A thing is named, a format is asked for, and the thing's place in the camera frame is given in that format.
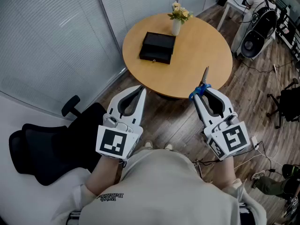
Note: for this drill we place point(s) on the person's right forearm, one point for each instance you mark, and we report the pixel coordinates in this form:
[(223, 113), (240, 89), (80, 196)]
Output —
[(225, 172)]

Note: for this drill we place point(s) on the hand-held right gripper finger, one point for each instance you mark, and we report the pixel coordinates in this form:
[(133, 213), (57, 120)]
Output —
[(223, 102), (203, 112)]

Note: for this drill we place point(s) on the black and white round appliance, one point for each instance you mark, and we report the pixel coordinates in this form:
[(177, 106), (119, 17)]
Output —
[(252, 44)]

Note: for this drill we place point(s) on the yellow flower bouquet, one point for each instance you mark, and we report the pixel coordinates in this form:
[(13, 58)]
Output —
[(180, 12)]

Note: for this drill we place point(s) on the white vase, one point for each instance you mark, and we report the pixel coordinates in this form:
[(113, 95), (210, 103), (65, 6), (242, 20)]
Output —
[(176, 28)]

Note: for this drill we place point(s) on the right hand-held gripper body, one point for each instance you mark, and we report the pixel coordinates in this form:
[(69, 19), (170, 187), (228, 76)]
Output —
[(234, 137)]

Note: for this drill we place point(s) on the black box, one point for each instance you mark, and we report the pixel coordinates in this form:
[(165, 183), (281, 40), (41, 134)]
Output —
[(159, 42)]

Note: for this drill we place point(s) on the person's shoe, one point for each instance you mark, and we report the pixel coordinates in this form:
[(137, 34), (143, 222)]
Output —
[(148, 145), (168, 146)]

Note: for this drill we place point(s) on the white power adapter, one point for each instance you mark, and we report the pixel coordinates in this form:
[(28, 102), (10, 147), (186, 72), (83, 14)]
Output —
[(254, 141)]

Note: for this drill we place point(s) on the white desk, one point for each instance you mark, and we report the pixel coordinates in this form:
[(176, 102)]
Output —
[(235, 5)]

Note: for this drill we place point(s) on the black mesh office chair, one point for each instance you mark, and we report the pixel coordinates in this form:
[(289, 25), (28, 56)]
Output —
[(39, 153)]

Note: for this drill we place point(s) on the black metal railing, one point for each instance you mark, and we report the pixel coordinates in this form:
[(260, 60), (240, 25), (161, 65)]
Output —
[(288, 24)]

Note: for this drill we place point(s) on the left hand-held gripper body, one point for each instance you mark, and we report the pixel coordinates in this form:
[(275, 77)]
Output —
[(112, 142)]

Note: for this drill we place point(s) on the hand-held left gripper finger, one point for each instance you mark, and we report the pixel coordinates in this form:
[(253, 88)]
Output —
[(116, 99), (140, 109)]

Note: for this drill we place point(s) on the black waste bin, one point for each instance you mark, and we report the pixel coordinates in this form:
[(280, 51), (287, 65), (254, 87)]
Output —
[(221, 0)]

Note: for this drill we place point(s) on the person's beige shirt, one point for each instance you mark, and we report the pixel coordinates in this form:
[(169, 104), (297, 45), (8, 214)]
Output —
[(159, 191)]

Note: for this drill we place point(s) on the black office chair with armrests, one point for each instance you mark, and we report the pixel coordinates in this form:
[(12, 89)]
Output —
[(289, 104)]

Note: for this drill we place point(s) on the person's right shoe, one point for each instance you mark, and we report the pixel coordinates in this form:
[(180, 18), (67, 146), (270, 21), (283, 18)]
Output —
[(168, 146)]

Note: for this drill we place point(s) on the person's left forearm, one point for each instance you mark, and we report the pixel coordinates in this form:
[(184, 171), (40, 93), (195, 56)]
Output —
[(103, 172)]

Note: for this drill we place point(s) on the person's left shoe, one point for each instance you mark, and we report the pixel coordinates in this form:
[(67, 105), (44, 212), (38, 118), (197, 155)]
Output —
[(148, 145)]

